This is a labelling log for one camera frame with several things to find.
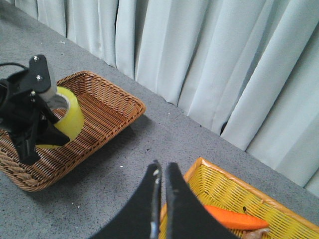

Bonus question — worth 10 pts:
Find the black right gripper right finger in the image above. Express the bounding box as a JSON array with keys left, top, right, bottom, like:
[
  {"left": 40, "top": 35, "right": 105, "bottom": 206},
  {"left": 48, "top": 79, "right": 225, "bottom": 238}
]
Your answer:
[{"left": 165, "top": 163, "right": 237, "bottom": 239}]

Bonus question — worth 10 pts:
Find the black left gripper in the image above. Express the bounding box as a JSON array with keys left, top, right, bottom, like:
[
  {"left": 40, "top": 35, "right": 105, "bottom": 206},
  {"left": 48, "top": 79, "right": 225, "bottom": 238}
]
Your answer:
[{"left": 0, "top": 55, "right": 70, "bottom": 165}]

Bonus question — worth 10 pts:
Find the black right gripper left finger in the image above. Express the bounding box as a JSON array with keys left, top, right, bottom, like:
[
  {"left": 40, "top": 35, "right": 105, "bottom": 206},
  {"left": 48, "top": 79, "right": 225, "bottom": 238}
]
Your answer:
[{"left": 91, "top": 160, "right": 161, "bottom": 239}]

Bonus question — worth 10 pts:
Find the yellow tape roll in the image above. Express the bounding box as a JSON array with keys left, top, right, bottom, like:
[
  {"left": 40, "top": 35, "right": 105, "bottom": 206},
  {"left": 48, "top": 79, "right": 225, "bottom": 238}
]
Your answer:
[{"left": 36, "top": 87, "right": 84, "bottom": 149}]

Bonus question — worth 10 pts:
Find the orange toy carrot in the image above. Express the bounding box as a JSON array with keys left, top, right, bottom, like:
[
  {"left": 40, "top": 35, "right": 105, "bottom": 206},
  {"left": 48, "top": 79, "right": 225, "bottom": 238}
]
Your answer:
[{"left": 204, "top": 205, "right": 269, "bottom": 230}]

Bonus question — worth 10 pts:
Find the yellow wicker basket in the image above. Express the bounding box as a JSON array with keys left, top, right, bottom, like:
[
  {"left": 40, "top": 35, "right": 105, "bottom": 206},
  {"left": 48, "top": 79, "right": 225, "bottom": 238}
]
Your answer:
[{"left": 159, "top": 157, "right": 319, "bottom": 239}]

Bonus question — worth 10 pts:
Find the brown wicker basket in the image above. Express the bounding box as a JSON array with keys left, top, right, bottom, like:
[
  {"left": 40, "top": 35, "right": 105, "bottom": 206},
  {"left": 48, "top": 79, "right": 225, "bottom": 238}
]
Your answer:
[{"left": 0, "top": 71, "right": 146, "bottom": 192}]

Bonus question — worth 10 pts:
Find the brown ginger root toy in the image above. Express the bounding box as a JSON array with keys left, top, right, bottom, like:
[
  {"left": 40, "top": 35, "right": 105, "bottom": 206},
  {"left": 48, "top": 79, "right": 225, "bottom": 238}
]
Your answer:
[{"left": 243, "top": 228, "right": 270, "bottom": 239}]

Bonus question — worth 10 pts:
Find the white curtain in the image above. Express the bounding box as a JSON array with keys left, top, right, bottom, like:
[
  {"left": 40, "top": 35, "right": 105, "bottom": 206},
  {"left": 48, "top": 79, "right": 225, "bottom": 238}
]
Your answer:
[{"left": 12, "top": 0, "right": 319, "bottom": 195}]

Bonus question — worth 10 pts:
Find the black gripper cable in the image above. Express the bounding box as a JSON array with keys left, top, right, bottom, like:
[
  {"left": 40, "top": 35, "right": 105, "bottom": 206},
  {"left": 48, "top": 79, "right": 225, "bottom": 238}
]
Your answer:
[{"left": 0, "top": 62, "right": 27, "bottom": 72}]

